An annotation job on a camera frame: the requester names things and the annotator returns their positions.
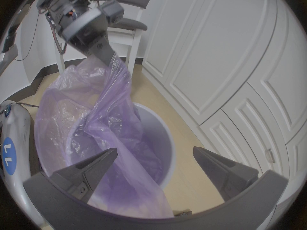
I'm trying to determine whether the white wardrobe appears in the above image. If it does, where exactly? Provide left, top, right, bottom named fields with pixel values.
left=142, top=0, right=306, bottom=215

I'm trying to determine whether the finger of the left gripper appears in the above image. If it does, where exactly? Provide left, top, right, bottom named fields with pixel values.
left=87, top=34, right=118, bottom=67

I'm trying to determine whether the white chair with grey seat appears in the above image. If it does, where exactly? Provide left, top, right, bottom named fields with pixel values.
left=55, top=0, right=153, bottom=73

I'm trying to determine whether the purple plastic bag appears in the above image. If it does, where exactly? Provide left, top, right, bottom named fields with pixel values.
left=34, top=53, right=174, bottom=219

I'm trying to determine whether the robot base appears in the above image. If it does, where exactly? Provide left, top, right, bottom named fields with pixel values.
left=0, top=100, right=33, bottom=225

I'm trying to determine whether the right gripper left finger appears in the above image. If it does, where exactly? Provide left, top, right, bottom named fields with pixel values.
left=51, top=148, right=118, bottom=203

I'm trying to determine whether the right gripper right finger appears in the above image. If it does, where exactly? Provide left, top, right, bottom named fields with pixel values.
left=193, top=146, right=259, bottom=203

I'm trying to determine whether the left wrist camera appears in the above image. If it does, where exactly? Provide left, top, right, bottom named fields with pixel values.
left=99, top=0, right=124, bottom=26

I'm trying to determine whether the black cable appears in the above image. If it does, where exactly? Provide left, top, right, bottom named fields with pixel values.
left=14, top=101, right=40, bottom=108

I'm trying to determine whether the white trash bin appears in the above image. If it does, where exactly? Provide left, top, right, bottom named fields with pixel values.
left=131, top=102, right=177, bottom=188

